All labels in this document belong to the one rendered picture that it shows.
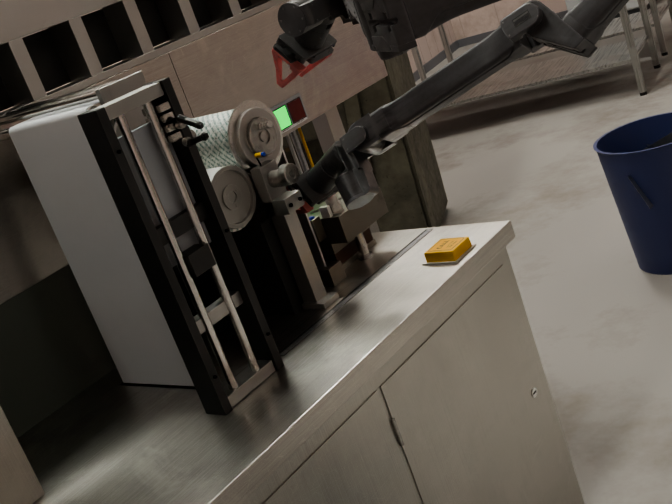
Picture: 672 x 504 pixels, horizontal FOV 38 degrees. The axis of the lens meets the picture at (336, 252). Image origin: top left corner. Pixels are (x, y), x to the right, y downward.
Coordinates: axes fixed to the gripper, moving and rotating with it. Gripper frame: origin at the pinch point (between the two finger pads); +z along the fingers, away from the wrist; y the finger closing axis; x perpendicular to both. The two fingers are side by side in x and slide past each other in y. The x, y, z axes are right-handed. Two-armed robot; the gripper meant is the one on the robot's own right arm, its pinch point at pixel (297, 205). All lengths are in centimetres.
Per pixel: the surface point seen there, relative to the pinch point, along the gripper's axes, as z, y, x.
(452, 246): -17.1, 8.6, -27.0
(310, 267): -1.3, -9.6, -12.0
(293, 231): -5.3, -10.6, -4.7
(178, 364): 8.3, -41.2, -10.8
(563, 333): 78, 137, -78
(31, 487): 12, -75, -12
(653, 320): 51, 146, -93
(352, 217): -2.3, 7.9, -8.9
